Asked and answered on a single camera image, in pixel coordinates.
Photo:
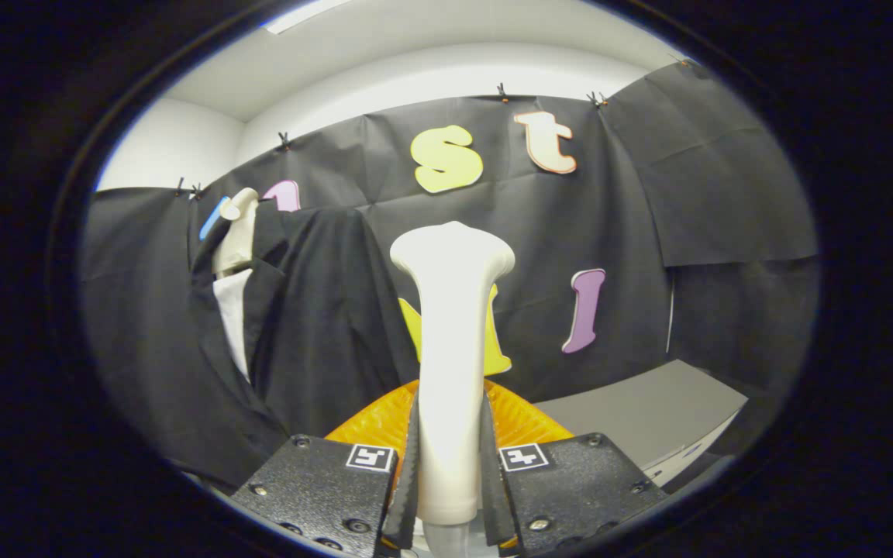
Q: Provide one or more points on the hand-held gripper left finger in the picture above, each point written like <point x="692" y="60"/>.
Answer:
<point x="408" y="488"/>

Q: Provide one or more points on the black backdrop cloth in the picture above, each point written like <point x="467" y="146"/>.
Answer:
<point x="648" y="232"/>

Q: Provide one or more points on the cream clothes hanger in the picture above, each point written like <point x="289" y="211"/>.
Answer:
<point x="236" y="232"/>

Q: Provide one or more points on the black suit jacket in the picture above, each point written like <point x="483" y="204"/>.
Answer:
<point x="322" y="310"/>

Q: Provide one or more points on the grey cabinet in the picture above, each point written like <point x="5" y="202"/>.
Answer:
<point x="648" y="411"/>

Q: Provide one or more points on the white garment steamer nozzle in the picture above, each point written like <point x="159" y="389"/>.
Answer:
<point x="450" y="349"/>

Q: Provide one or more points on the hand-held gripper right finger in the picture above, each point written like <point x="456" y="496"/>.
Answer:
<point x="491" y="488"/>

